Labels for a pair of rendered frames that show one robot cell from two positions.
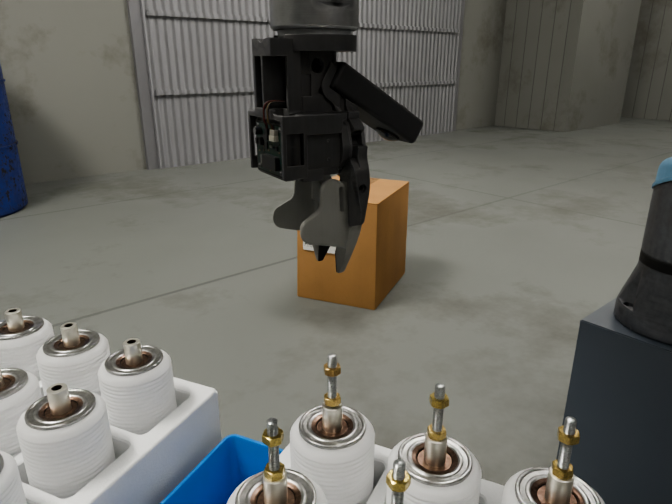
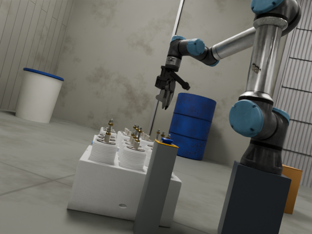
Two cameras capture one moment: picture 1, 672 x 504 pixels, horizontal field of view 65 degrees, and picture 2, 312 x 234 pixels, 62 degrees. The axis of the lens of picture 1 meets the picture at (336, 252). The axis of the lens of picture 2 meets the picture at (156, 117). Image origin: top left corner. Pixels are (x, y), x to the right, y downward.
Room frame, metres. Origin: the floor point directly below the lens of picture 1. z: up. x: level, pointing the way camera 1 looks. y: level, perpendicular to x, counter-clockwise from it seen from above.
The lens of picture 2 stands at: (-0.28, -1.01, 0.38)
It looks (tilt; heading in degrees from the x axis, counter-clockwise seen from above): 1 degrees up; 54
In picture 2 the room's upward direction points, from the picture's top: 14 degrees clockwise
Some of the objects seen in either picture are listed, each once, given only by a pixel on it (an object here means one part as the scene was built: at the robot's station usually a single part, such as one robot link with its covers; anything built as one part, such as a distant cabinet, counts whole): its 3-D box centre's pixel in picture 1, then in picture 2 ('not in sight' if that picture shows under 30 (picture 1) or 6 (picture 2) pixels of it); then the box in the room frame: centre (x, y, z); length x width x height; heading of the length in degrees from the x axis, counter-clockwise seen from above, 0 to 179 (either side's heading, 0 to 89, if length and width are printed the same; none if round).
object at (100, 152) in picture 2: not in sight; (100, 165); (0.18, -0.10, 0.16); 0.10 x 0.10 x 0.18
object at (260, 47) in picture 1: (308, 109); (167, 78); (0.48, 0.02, 0.60); 0.09 x 0.08 x 0.12; 121
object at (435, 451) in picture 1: (435, 448); not in sight; (0.44, -0.10, 0.26); 0.02 x 0.02 x 0.03
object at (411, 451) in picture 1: (434, 458); not in sight; (0.44, -0.10, 0.25); 0.08 x 0.08 x 0.01
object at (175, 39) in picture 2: not in sight; (177, 48); (0.49, 0.01, 0.76); 0.09 x 0.08 x 0.11; 94
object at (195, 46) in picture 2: not in sight; (193, 48); (0.51, -0.08, 0.76); 0.11 x 0.11 x 0.08; 4
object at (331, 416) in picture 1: (332, 416); not in sight; (0.49, 0.00, 0.26); 0.02 x 0.02 x 0.03
